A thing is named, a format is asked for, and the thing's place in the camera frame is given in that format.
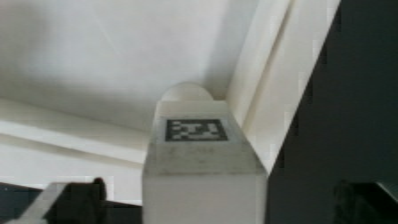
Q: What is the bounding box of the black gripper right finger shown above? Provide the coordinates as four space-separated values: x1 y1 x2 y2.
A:
333 181 398 224

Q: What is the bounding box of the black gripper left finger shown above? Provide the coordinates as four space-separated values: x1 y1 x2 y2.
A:
13 177 146 224

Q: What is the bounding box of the white table leg with tag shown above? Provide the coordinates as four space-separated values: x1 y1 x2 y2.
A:
143 83 267 224

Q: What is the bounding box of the white square tabletop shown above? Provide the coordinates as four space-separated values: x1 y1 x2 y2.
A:
0 0 344 204

